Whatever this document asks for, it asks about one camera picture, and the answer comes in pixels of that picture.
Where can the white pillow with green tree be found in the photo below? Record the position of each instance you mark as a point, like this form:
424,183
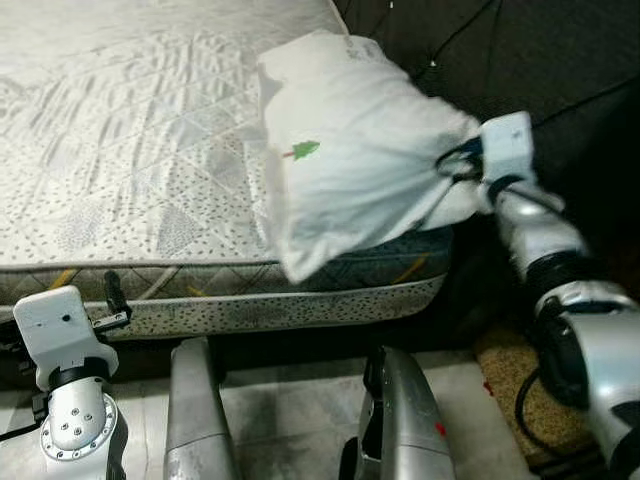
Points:
370,170

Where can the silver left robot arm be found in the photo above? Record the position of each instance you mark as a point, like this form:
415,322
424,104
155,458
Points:
80,430

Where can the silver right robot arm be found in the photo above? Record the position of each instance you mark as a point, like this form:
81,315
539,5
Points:
540,235

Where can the dark tufted headboard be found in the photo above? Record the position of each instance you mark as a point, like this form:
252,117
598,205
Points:
520,60

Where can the silver left robot leg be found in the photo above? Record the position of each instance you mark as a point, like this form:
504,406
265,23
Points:
200,420

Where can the silver robot leg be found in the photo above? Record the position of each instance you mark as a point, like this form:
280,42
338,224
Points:
200,420
410,420

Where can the white quilted mattress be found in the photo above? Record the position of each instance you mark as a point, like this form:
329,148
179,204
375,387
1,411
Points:
130,130

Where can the brown speckled floor mat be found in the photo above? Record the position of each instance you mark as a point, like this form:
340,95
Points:
500,370

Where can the silver right robot leg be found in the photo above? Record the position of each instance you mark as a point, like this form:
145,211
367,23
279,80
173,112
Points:
410,420

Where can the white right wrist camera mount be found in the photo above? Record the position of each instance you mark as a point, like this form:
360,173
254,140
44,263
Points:
510,145

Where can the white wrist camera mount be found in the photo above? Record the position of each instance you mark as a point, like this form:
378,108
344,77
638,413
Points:
510,145
55,320

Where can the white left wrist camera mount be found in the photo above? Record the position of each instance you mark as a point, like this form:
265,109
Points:
55,320

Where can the black bed frame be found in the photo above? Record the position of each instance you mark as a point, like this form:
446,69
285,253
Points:
300,335

